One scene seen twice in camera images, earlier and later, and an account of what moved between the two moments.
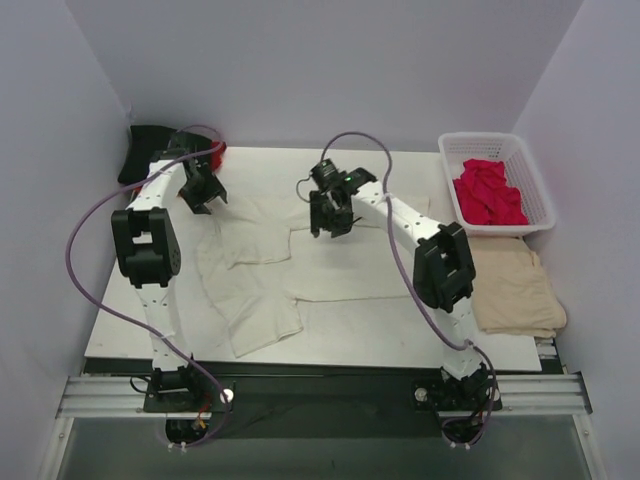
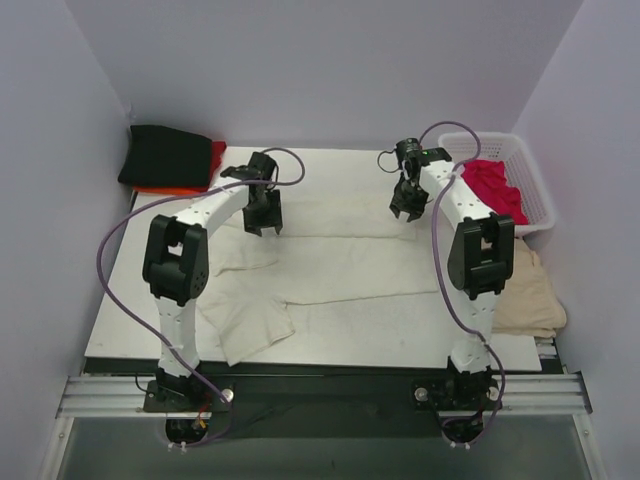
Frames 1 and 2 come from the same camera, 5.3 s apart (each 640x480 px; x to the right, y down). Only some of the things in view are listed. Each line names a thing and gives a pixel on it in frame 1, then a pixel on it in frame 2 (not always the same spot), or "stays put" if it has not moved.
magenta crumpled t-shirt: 484,196 stays put
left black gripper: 205,191 to 263,216
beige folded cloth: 512,293 stays put
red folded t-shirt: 217,155 stays put
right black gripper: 329,216 to 409,202
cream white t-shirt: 257,257 stays put
